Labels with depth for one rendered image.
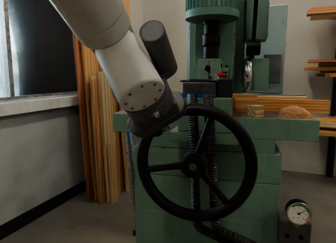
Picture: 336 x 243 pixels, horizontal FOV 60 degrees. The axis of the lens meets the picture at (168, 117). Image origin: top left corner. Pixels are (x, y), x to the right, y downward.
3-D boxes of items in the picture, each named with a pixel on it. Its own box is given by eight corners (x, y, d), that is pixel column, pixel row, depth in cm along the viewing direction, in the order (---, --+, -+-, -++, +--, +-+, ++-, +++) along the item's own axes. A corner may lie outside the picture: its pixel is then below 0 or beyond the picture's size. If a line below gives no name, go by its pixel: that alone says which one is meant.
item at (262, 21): (244, 40, 111) (246, -2, 109) (244, 42, 119) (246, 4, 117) (268, 39, 109) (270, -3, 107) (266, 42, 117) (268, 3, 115)
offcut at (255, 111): (255, 115, 87) (256, 104, 86) (263, 116, 84) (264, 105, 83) (247, 116, 85) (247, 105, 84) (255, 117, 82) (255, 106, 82)
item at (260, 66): (243, 90, 112) (244, 58, 110) (243, 89, 118) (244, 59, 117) (269, 90, 109) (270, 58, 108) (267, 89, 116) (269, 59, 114)
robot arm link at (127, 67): (133, 133, 46) (103, 102, 35) (109, 82, 50) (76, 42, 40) (196, 97, 46) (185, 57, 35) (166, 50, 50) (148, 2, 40)
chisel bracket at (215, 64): (198, 85, 96) (198, 59, 94) (203, 84, 109) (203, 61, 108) (221, 85, 94) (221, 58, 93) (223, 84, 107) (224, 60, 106)
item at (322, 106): (140, 108, 106) (140, 97, 105) (142, 107, 108) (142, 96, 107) (329, 113, 91) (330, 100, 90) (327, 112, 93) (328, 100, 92)
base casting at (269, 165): (132, 172, 93) (132, 144, 92) (173, 136, 148) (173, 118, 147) (282, 185, 82) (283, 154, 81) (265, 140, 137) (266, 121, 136)
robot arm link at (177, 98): (142, 153, 57) (120, 133, 46) (122, 114, 61) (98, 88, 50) (198, 119, 57) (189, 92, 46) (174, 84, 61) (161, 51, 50)
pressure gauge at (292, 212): (285, 230, 77) (286, 201, 76) (283, 223, 81) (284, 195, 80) (310, 233, 76) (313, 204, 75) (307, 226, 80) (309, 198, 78)
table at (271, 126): (97, 137, 84) (97, 117, 83) (134, 121, 113) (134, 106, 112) (330, 151, 69) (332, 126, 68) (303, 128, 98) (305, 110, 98)
